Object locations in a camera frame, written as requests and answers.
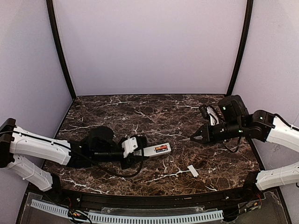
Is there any white remote control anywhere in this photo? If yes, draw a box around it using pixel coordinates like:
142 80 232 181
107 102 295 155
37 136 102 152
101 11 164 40
143 143 171 157

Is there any white battery cover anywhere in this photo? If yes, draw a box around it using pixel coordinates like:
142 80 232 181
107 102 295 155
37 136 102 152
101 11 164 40
187 165 199 177

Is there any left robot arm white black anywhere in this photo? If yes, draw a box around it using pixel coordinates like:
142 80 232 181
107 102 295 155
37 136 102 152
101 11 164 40
0 118 147 192

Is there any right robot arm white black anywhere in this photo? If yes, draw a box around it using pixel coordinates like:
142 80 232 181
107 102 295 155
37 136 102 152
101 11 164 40
190 95 299 191

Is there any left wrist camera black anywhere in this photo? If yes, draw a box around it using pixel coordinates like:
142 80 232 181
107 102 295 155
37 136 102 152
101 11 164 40
120 135 148 158

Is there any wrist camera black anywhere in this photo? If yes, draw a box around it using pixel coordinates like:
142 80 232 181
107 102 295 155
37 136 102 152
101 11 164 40
120 135 148 158
199 105 221 126

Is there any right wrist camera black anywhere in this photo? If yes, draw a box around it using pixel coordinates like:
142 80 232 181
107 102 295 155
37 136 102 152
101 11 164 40
199 105 221 126

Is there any black front rail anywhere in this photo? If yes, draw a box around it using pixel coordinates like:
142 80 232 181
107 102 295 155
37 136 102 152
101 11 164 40
43 188 259 210

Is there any centre white slotted cable duct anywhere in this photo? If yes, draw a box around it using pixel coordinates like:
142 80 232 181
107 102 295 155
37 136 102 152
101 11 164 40
88 210 224 224

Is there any white slotted cable duct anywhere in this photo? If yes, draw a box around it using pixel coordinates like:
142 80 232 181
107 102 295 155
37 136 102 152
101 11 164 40
30 199 68 218
88 210 224 224

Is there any right circuit board with wires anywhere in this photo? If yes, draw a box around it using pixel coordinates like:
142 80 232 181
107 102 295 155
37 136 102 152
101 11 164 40
239 201 262 214

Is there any small circuit board with wires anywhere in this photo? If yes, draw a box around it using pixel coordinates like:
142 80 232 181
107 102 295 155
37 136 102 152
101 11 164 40
67 209 88 222

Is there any left white slotted cable duct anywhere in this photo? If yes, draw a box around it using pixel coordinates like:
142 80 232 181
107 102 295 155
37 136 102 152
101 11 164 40
30 199 68 218

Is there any right black frame post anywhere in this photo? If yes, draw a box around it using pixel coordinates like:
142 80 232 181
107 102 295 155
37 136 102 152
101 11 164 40
226 0 254 96

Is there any black frame post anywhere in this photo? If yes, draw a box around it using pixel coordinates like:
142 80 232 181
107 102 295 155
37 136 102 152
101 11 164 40
46 0 77 101
226 0 254 96

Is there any left black frame post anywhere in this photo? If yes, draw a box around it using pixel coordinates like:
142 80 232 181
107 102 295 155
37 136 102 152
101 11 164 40
46 0 77 101

